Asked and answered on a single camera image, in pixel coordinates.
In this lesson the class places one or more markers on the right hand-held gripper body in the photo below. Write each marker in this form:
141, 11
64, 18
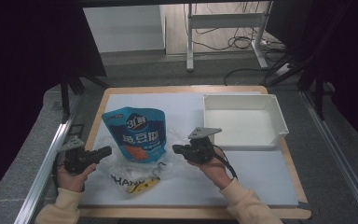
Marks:
200, 149

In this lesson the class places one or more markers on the white metal desk frame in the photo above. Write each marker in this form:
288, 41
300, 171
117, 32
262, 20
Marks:
223, 21

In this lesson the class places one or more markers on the person's right hand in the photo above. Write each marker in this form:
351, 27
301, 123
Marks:
217, 171

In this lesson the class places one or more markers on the white table mat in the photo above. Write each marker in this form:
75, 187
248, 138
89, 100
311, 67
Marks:
254, 177

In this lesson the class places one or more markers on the person's left hand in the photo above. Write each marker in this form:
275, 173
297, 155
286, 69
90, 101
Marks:
73, 182

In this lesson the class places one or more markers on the aluminium rail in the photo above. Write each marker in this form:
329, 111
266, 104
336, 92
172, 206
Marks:
338, 158
43, 171

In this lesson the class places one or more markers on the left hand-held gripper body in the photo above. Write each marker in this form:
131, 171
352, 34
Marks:
74, 160

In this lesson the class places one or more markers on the blue snack pouch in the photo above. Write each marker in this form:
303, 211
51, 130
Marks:
140, 137

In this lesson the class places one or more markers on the clear plastic shopping bag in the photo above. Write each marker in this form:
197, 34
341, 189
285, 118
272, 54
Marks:
121, 172

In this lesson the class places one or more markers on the black metal stand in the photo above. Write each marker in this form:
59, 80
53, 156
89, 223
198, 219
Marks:
318, 93
65, 96

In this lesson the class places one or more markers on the white plastic bin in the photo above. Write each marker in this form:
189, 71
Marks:
242, 123

